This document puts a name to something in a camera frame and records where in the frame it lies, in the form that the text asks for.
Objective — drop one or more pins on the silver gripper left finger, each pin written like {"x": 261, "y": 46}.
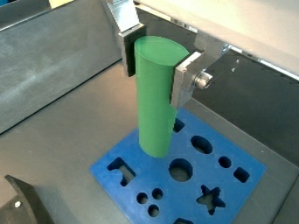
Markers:
{"x": 129, "y": 28}

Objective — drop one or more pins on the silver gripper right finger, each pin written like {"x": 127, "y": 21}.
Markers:
{"x": 190, "y": 73}

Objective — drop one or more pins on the green oval cylinder peg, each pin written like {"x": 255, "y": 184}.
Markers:
{"x": 157, "y": 56}

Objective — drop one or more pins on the blue shape sorting board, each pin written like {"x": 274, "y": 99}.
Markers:
{"x": 197, "y": 186}

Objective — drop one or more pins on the black curved bracket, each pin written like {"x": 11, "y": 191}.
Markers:
{"x": 24, "y": 209}

